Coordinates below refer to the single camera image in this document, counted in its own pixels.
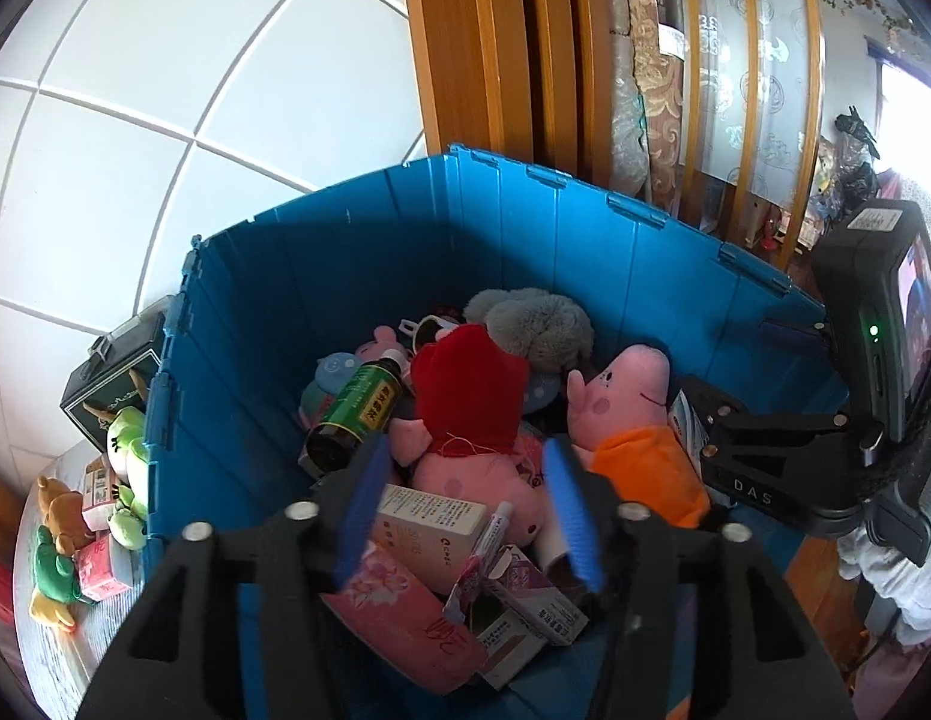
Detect purple and white medicine box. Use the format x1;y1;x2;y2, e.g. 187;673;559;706
484;546;590;646

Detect black gift box gold handle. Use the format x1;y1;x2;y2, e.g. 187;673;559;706
60;311;170;458

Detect brown bottle with green label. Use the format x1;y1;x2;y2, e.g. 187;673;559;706
306;351;412;475

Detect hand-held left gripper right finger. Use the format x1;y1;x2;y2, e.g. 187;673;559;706
544;436;857;720

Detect white tube with red cap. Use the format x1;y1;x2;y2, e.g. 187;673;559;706
465;502;515;563

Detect pink and white tissue pack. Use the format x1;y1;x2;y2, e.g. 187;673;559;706
81;457;121;530

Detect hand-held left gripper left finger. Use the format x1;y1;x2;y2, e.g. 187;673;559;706
75;431;395;720

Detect pink pig plush blue body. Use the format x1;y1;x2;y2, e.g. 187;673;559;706
298;325;410;428

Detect pile of plastic bags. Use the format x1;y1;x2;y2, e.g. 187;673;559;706
803;139;887;248

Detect white-framed sunglasses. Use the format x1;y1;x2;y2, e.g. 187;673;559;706
396;315;462;353

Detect grey fluffy plush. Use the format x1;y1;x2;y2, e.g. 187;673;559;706
463;287;595;372

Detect small pink sachet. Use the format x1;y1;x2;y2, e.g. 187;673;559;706
442;555;489;623

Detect large green plush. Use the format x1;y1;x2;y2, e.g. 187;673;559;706
105;405;151;500

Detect pink pig plush red dress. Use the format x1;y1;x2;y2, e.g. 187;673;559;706
390;324;556;548

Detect pink flowered tissue packet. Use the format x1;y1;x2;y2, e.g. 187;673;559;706
319;540;489;695
73;532;136;602

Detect window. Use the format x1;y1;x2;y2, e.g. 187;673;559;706
866;37;931;188

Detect frosted glass door wooden frame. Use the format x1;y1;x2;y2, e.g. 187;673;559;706
679;0;827;271

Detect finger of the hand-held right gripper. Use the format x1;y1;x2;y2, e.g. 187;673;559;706
679;376;852;466
758;319;837;353

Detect white and brown medicine box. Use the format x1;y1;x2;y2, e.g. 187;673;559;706
476;607;549;691

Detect white and blue medicine box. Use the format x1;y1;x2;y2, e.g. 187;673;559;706
667;386;707;458

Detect blue spotted toy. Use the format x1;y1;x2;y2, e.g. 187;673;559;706
521;371;567;413

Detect brown bear plush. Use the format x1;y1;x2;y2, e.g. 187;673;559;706
36;476;98;552

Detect rolled patterned carpet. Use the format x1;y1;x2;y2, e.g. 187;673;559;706
607;0;687;215

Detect blue plastic crate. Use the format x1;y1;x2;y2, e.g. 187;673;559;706
139;142;852;720

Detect pink pig plush orange dress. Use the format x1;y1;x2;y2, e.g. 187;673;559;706
566;345;710;530

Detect green plush with yellow feet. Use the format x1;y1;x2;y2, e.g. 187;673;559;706
28;525;95;627

